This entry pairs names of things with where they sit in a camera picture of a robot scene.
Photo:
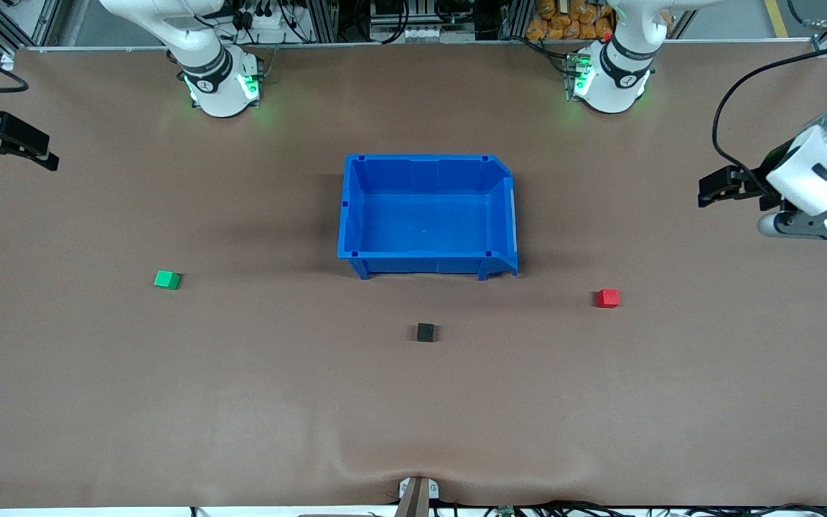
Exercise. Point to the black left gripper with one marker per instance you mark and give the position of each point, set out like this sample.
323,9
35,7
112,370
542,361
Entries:
770,169

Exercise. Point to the small red cube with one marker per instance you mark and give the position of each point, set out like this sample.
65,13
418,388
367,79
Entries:
608,298

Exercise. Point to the small green cube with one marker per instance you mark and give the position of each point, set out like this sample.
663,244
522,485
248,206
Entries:
166,280

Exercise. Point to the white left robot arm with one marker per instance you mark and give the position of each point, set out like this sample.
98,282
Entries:
826,154

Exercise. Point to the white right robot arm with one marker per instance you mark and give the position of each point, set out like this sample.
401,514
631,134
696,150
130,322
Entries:
205,43

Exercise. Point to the small black cube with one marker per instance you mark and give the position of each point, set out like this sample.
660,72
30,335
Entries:
426,332

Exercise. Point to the orange snack bags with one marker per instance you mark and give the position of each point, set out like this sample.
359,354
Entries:
564,20

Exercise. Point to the blue plastic storage bin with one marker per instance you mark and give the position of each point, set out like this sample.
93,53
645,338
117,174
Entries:
424,219

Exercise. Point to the white power strip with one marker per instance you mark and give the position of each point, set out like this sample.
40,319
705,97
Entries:
273,25

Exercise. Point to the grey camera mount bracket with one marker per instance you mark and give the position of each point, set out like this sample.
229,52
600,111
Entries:
417,495

